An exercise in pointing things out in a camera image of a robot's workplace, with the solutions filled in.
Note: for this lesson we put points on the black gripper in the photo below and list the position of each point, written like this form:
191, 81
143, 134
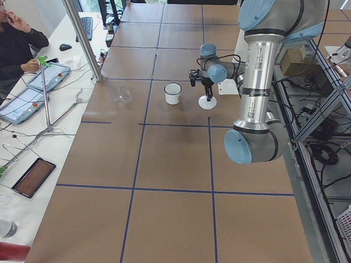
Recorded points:
206, 82

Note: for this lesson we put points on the white ceramic lid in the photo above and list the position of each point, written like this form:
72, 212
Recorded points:
205, 104

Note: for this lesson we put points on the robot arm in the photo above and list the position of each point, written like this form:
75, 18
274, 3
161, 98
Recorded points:
257, 136

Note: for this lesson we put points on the white enamel mug blue rim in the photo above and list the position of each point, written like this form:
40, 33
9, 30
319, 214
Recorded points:
172, 93

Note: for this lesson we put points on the cardboard box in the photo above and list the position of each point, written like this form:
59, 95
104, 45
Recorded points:
292, 64

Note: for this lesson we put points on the black keyboard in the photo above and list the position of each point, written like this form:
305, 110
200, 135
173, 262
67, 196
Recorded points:
87, 23

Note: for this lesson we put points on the black computer mouse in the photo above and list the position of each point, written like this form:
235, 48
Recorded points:
64, 47

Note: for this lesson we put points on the far teach pendant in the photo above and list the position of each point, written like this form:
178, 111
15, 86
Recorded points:
53, 75

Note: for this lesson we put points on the teach pendant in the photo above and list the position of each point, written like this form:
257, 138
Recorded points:
22, 106
53, 75

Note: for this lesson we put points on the white basket of tools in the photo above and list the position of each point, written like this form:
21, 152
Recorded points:
344, 221

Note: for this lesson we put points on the near teach pendant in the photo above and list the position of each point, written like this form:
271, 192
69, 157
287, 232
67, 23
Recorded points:
22, 106

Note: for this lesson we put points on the person in black sweater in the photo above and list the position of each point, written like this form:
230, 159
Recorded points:
17, 38

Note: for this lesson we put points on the dark framed tray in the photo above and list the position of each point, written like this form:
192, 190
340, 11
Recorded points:
33, 178

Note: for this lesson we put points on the red object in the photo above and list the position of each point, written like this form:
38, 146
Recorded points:
14, 252

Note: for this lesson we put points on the aluminium frame post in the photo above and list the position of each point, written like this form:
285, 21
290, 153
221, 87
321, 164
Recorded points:
83, 39

